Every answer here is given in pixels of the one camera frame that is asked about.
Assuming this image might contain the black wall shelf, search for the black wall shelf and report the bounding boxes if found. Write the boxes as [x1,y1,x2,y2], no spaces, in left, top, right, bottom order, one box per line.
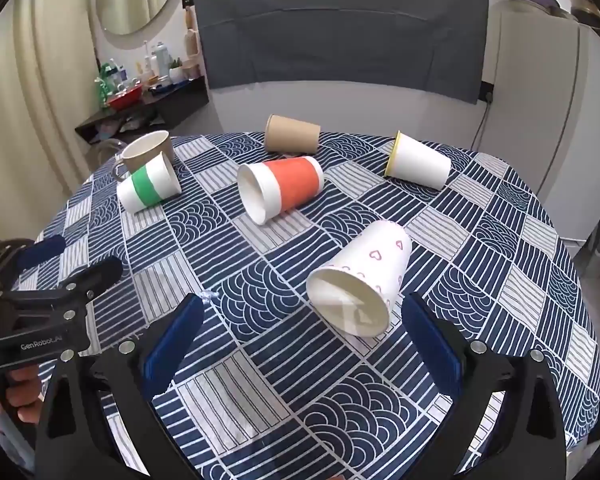
[74,76,211,147]

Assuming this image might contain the person's left hand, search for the person's left hand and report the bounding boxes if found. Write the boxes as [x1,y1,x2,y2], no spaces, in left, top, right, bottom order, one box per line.
[0,365,44,427]

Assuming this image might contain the white refrigerator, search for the white refrigerator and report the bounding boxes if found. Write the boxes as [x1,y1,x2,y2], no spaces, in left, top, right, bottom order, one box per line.
[480,0,600,243]

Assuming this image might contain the wooden figurine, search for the wooden figurine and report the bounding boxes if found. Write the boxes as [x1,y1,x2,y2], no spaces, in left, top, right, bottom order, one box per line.
[184,9,201,79]

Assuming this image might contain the white green-banded paper cup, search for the white green-banded paper cup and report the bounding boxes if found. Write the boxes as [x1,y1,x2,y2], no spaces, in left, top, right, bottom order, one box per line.
[116,152,183,215]

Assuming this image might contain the white spray bottle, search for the white spray bottle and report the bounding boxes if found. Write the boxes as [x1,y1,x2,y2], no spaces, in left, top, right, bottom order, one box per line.
[150,42,173,81]

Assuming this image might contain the black power cable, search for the black power cable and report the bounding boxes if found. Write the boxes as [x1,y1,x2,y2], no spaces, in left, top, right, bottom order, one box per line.
[471,91,496,152]

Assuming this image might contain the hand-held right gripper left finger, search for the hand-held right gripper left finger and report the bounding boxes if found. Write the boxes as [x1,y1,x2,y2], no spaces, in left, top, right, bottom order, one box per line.
[34,293,206,480]

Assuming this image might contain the orange and white paper cup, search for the orange and white paper cup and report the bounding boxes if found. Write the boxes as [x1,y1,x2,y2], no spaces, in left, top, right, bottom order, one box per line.
[237,155,325,226]

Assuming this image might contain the beige curtain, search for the beige curtain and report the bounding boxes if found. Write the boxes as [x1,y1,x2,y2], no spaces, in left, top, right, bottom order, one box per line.
[0,0,100,243]

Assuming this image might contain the dark grey cloth cover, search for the dark grey cloth cover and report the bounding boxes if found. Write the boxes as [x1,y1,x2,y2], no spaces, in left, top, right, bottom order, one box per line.
[192,0,490,106]

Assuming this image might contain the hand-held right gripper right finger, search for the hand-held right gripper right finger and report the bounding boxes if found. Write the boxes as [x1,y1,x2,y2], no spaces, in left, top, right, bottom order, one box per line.
[401,292,567,480]

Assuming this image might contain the white heart-print paper cup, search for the white heart-print paper cup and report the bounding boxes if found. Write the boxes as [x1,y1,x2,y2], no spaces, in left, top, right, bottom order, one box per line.
[305,219,413,339]

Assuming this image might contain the blue and white patterned tablecloth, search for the blue and white patterned tablecloth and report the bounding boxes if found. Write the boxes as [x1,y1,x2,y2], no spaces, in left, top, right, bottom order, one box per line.
[29,130,600,480]

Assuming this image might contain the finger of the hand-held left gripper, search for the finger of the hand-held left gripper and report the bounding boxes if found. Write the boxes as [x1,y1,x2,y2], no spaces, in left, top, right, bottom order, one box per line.
[16,235,67,272]
[54,257,124,307]

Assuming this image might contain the beige ceramic mug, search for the beige ceramic mug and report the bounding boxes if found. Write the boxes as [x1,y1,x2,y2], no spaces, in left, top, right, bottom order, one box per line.
[111,130,177,184]

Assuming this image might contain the dark metal pot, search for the dark metal pot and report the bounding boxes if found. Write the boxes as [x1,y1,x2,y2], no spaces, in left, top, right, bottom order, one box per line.
[567,0,600,29]

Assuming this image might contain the green plastic bottle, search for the green plastic bottle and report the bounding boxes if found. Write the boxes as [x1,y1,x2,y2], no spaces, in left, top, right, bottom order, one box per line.
[95,62,113,107]

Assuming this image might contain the white yellow-rimmed paper cup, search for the white yellow-rimmed paper cup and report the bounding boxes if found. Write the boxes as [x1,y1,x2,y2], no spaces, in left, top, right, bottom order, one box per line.
[383,130,452,191]

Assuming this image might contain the red bowl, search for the red bowl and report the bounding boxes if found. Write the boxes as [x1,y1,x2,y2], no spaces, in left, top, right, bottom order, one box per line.
[106,85,144,111]

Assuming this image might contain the brown paper cup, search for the brown paper cup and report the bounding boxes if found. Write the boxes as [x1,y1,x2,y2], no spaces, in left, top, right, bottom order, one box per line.
[263,114,322,155]

